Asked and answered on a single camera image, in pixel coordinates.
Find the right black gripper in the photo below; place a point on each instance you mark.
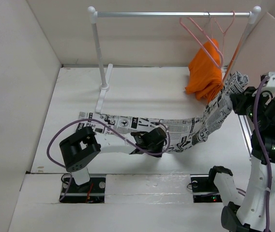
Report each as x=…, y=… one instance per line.
x=241, y=99

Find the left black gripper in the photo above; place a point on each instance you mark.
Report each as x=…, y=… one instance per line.
x=160, y=144

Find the newspaper print trousers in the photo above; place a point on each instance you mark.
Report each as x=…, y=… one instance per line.
x=184, y=133

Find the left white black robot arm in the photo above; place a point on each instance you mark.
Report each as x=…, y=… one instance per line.
x=79, y=149

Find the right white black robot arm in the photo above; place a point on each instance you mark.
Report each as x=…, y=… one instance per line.
x=252, y=213

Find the orange garment on hanger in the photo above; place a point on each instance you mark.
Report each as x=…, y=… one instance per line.
x=205, y=79

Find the white metal clothes rack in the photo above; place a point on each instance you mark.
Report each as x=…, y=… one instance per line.
x=105, y=74

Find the aluminium rail right side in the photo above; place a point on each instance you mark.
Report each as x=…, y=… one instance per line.
x=246, y=132

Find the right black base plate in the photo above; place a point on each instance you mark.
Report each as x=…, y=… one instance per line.
x=203, y=190

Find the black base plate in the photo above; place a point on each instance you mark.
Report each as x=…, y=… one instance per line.
x=90, y=192
x=203, y=190

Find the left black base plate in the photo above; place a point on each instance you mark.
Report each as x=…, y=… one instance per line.
x=90, y=192

